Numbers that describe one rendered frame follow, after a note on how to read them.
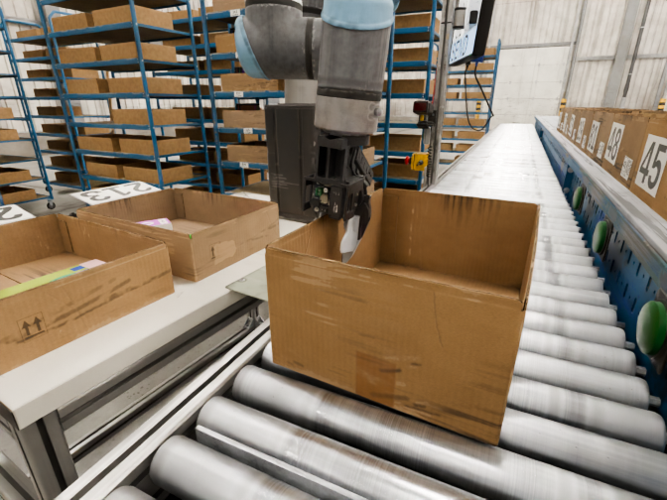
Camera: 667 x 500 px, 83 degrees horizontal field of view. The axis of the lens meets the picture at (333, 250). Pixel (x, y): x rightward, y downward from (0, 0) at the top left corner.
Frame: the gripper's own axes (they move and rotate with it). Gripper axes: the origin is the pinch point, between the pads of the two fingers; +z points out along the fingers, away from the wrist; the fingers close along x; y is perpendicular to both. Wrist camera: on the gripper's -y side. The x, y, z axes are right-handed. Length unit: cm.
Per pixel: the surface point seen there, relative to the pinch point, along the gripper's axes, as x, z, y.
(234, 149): -131, 17, -138
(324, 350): 7.6, 3.7, 19.8
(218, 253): -27.2, 8.3, -1.7
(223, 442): 2.3, 9.9, 32.0
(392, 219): 3.8, -1.7, -18.9
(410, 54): -58, -50, -238
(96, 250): -52, 11, 7
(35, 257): -66, 15, 13
